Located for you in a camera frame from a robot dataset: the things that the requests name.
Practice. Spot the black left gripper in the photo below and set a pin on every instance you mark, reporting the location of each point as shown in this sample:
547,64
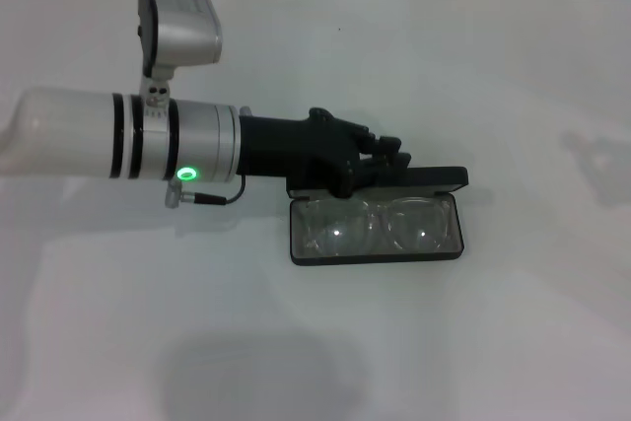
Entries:
296,150

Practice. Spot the black glasses case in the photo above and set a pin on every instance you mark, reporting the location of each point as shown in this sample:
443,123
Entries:
429,177

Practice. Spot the clear white glasses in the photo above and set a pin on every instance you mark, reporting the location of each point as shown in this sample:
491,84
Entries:
335,233

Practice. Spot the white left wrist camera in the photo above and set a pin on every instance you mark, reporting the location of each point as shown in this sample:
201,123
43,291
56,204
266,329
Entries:
185,21

